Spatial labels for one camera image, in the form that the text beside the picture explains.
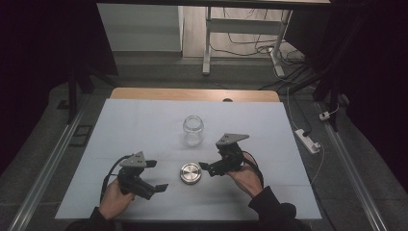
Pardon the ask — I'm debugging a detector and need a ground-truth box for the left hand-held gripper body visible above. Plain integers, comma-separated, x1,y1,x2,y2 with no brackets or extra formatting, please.
116,151,159,201

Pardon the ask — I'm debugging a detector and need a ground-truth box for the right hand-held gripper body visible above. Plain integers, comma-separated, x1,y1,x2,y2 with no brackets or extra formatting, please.
207,133,251,178

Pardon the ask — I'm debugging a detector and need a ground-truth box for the round silver metal lid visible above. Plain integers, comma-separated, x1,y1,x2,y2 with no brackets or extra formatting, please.
179,162,203,186

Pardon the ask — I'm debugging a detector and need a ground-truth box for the clear glass jar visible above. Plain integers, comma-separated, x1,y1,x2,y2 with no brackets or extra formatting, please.
182,115,206,149

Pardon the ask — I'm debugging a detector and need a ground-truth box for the person's right hand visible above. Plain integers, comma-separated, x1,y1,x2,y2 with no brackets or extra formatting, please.
225,151,265,199

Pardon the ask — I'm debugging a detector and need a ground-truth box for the person's left hand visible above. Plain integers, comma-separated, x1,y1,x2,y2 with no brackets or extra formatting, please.
97,177,137,221

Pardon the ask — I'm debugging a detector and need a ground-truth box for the white foam board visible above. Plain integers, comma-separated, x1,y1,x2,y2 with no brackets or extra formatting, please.
55,98,323,223

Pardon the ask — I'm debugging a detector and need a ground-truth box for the black floor plate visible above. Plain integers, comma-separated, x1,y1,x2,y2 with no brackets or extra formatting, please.
68,124,94,148

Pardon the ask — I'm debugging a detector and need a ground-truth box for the wooden table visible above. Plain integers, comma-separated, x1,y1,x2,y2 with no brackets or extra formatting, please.
110,87,281,103

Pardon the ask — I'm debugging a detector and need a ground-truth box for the white power strip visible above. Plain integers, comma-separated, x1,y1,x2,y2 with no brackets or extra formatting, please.
293,128,322,155

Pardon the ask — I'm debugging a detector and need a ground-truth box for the black metal stand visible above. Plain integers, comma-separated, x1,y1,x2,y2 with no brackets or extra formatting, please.
57,65,95,125
311,61,343,133

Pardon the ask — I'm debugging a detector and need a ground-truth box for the black curtain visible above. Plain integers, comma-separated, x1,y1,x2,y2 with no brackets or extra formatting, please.
284,0,408,193
0,0,119,176

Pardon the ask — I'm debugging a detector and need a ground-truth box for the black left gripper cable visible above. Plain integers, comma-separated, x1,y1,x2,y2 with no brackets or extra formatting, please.
99,154,133,204

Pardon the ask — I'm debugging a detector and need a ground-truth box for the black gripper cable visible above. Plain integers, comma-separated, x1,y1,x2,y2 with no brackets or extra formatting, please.
99,154,133,204
242,150,266,190

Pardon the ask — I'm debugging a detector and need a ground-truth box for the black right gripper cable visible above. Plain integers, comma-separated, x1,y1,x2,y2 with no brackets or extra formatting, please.
242,150,266,190

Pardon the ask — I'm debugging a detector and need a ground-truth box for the thin white cable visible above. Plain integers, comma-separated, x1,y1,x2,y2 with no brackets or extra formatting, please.
286,86,325,186

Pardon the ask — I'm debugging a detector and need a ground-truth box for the aluminium floor rail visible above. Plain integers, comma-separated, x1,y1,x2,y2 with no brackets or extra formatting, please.
7,105,89,231
316,101,390,231

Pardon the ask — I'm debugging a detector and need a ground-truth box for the tangle of black cables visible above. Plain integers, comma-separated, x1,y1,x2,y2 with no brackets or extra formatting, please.
210,8,309,65

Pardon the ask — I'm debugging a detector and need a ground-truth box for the white desk frame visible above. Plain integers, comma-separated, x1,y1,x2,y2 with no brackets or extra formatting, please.
201,6,293,78

